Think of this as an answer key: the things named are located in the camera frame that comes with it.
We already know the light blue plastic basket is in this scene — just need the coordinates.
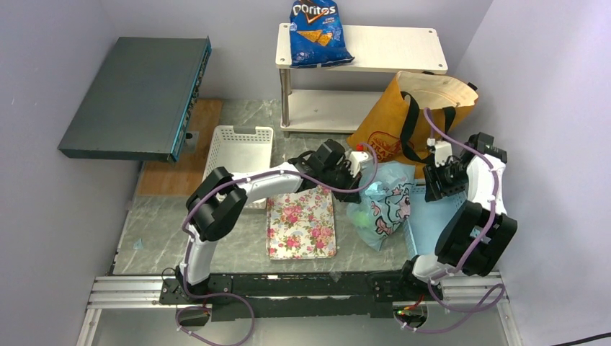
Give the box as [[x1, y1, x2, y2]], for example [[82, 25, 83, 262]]
[[403, 179, 466, 259]]

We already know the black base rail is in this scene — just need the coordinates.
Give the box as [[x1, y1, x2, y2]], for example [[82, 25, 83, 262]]
[[159, 270, 431, 321]]

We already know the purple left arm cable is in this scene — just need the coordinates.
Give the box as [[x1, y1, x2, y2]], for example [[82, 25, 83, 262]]
[[175, 142, 380, 346]]

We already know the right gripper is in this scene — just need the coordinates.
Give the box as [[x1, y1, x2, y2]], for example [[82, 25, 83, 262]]
[[423, 159, 469, 202]]

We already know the light blue cartoon plastic bag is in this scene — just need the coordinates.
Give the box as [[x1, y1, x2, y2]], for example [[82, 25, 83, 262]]
[[347, 161, 416, 251]]

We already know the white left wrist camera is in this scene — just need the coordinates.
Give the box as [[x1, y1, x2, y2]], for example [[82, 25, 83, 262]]
[[347, 151, 375, 177]]

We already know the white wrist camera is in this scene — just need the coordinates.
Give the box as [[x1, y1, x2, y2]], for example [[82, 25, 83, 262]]
[[427, 138, 453, 167], [347, 151, 375, 177]]

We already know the blue Doritos chip bag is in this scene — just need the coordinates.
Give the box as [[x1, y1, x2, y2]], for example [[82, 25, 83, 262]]
[[289, 0, 354, 68]]

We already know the white plastic basket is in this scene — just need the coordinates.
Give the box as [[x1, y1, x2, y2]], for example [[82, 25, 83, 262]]
[[202, 125, 274, 181]]

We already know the wooden board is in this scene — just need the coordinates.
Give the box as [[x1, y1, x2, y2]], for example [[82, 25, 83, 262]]
[[135, 99, 223, 196]]

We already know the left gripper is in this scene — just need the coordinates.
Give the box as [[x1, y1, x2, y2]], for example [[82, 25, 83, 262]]
[[321, 162, 363, 205]]

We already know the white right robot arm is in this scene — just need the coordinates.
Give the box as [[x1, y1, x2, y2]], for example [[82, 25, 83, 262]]
[[397, 133, 517, 299]]

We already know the dark grey flat box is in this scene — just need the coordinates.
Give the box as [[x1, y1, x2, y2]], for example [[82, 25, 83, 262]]
[[58, 37, 212, 163]]

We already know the brown Trader Joe's tote bag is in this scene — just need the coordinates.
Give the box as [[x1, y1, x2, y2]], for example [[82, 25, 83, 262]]
[[347, 71, 478, 179]]

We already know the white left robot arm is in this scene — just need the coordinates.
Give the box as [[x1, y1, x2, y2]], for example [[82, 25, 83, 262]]
[[176, 140, 378, 303]]

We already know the floral pattern tray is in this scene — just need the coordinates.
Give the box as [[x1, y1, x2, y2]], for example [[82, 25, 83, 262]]
[[266, 186, 337, 260]]

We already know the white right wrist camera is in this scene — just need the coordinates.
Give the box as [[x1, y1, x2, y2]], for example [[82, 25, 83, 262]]
[[427, 138, 453, 167]]

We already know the white two-tier shelf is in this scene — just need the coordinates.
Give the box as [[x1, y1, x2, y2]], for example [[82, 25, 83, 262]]
[[275, 23, 448, 137]]

